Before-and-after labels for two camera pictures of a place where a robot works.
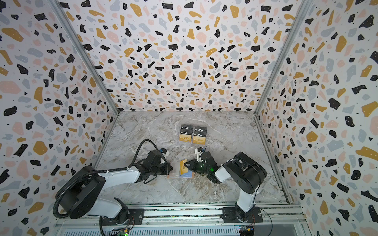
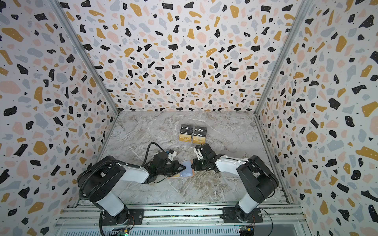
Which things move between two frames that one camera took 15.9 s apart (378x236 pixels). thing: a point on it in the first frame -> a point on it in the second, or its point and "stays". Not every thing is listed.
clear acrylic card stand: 193,135 stays
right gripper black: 194,165 -> 196,162
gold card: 199,140 stays
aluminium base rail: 282,219 stays
